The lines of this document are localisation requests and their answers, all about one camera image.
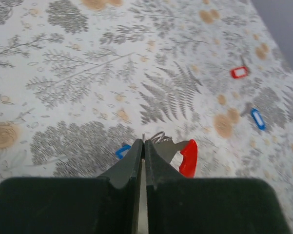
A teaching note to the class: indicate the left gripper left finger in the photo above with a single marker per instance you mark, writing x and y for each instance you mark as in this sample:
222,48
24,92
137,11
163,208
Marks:
106,204

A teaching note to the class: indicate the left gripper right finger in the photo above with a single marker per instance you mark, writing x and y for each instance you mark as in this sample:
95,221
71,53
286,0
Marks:
180,205

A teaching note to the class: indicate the blue key tag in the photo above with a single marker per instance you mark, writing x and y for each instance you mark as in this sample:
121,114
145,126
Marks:
255,114
121,152

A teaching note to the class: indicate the red key tag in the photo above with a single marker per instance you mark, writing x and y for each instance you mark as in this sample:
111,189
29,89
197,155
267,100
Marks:
240,72

